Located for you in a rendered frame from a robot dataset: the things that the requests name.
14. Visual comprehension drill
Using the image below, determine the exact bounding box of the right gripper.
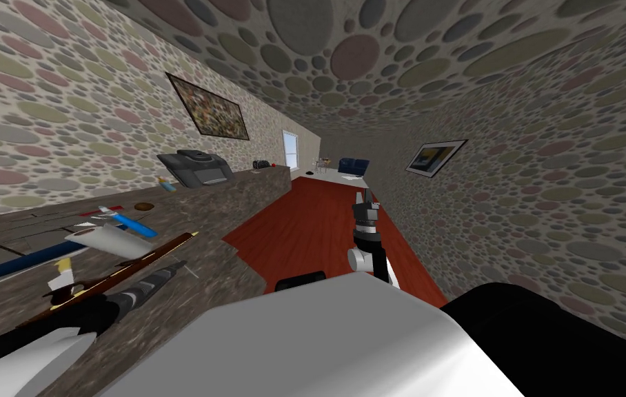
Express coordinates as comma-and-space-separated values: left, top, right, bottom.
352, 187, 383, 227

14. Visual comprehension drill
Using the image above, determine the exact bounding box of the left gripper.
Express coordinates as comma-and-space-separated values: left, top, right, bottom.
141, 260, 188, 296

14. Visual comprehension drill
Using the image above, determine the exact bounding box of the blue sofa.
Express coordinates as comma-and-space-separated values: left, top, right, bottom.
337, 156, 371, 178

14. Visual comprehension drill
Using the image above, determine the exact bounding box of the long brown stick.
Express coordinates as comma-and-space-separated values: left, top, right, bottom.
14, 231, 200, 327

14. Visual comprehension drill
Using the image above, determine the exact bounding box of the white cylinder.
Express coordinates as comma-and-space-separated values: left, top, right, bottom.
64, 223, 155, 261

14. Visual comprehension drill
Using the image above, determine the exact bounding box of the window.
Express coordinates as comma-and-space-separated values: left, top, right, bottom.
282, 130, 300, 170

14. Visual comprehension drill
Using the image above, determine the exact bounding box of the red flat strip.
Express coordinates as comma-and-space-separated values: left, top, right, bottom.
79, 205, 126, 218

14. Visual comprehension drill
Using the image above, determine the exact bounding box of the white and yellow item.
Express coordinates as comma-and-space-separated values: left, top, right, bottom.
47, 257, 77, 294

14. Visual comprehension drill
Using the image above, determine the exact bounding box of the black countertop appliance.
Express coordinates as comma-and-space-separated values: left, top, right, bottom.
156, 148, 236, 190

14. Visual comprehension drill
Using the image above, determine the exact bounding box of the long blue bar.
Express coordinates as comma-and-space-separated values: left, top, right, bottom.
0, 239, 89, 292

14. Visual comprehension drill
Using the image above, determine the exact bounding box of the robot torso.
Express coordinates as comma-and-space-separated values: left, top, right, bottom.
94, 269, 525, 397

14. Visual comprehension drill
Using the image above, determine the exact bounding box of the blue handled tool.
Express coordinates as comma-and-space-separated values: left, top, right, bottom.
97, 206, 159, 238

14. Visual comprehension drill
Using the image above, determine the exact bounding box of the white framed wall picture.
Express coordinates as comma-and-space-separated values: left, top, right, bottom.
405, 139, 469, 179

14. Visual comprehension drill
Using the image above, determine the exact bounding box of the dark framed wall picture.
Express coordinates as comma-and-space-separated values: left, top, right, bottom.
165, 71, 251, 141

